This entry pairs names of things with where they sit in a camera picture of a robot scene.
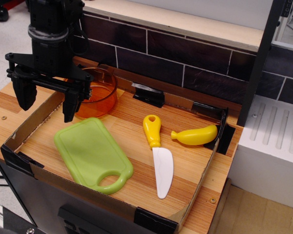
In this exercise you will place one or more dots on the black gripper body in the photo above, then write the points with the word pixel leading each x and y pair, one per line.
pixel 50 64

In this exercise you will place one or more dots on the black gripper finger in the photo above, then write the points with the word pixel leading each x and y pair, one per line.
pixel 25 91
pixel 71 104

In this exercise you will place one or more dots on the yellow handled white toy knife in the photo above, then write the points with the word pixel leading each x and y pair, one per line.
pixel 162 157

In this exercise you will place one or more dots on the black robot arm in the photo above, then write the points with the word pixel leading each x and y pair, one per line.
pixel 54 16

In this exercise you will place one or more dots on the green plastic cutting board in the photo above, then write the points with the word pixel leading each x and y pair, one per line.
pixel 93 157

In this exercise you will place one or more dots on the orange transparent pot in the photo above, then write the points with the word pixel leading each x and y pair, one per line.
pixel 104 94

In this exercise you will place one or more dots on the black caster wheel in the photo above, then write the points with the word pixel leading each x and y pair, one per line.
pixel 4 16

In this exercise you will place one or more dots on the yellow toy banana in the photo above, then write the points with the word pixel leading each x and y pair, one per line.
pixel 195 137

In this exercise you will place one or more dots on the light wooden shelf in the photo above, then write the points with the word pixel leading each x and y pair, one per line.
pixel 210 30

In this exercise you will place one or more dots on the white ribbed sink drainer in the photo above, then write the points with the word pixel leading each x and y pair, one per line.
pixel 263 162

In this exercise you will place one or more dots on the dark vertical post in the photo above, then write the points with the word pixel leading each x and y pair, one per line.
pixel 260 60

